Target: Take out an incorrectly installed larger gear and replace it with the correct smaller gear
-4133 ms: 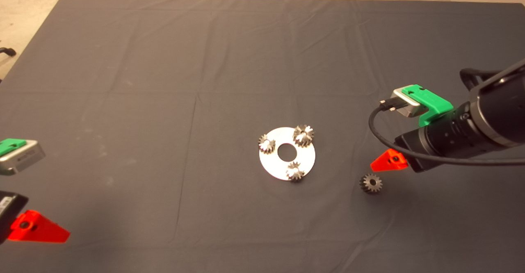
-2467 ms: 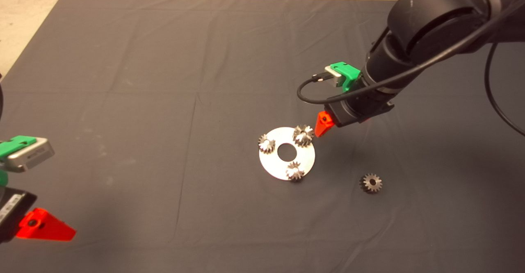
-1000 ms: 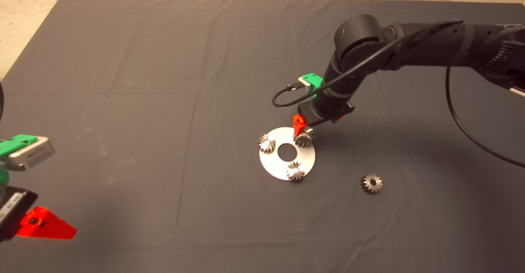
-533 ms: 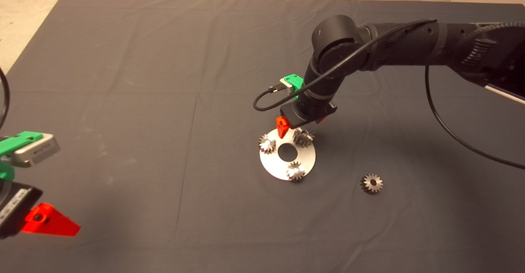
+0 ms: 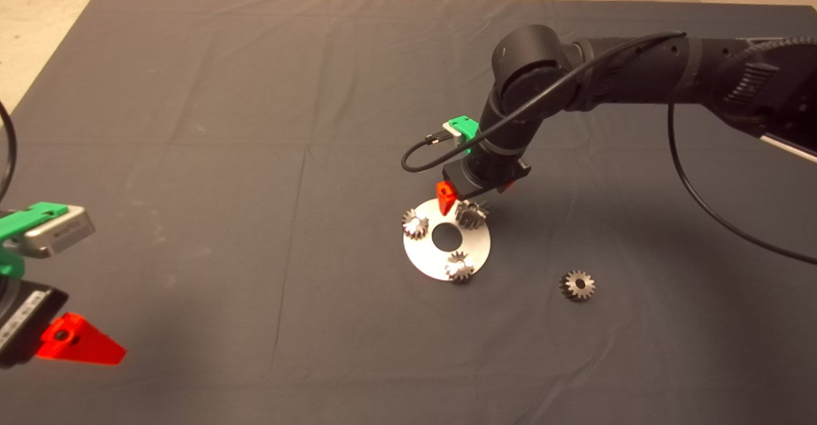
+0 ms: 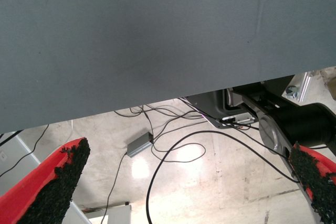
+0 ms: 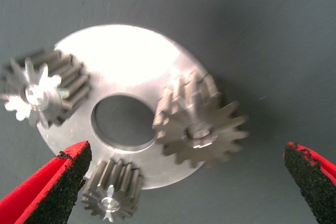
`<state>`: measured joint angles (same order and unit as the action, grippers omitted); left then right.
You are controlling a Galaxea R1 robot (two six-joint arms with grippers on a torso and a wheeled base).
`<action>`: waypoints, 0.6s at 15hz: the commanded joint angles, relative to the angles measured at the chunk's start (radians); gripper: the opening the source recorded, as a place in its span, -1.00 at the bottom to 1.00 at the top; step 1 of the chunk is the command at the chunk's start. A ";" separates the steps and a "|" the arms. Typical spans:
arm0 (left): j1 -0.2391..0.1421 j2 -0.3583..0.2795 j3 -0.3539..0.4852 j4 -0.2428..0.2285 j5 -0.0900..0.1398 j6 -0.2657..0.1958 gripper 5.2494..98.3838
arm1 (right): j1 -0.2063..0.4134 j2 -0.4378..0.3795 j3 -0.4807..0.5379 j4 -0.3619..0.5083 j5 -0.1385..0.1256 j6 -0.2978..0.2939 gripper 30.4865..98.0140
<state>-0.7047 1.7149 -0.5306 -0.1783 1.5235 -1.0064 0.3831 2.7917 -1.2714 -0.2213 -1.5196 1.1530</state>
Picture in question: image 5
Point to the green right camera mount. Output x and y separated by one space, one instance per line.
464 125

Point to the small steel gear on pin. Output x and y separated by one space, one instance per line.
459 268
415 226

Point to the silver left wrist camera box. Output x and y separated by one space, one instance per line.
64 233

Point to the round metal plate with hole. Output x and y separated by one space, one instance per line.
424 256

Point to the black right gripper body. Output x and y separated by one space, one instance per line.
488 179

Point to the green left camera mount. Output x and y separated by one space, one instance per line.
25 217

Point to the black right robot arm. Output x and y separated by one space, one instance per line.
530 61

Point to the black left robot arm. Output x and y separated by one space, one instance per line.
5 294

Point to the larger steel gear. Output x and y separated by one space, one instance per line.
472 214

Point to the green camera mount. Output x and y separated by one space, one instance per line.
25 217
464 125

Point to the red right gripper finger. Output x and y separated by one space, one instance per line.
447 196
508 187

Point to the dark grey table cloth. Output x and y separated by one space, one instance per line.
255 157

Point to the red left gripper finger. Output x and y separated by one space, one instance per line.
83 345

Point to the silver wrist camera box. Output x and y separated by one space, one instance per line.
64 233
452 133

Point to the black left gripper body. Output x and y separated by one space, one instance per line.
25 323

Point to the smaller steel gear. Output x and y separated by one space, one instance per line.
588 288

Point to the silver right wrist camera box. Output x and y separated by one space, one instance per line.
452 133

